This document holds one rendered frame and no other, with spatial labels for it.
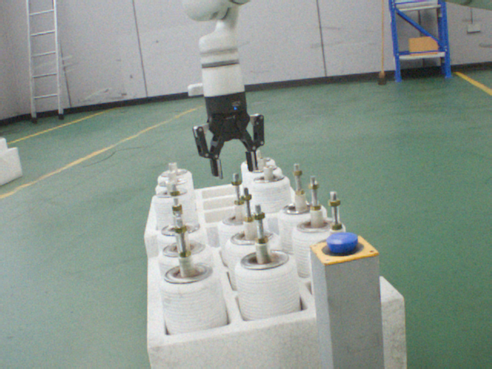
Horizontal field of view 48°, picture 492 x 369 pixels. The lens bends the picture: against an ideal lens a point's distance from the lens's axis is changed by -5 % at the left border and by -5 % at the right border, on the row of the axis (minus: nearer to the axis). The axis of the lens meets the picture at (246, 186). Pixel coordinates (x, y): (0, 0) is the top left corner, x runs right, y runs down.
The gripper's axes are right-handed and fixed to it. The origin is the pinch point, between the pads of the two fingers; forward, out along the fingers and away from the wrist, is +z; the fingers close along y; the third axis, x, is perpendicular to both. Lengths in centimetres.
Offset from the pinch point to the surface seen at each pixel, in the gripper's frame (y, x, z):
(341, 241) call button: -6.4, -42.3, 2.2
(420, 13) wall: 460, 423, -38
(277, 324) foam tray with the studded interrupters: -10.0, -29.6, 17.3
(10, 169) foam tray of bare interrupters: -28, 261, 28
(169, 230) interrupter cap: -13.2, 4.4, 9.8
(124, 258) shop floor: -10, 69, 35
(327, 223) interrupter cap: 9.3, -15.2, 10.0
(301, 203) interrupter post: 10.8, -4.7, 8.6
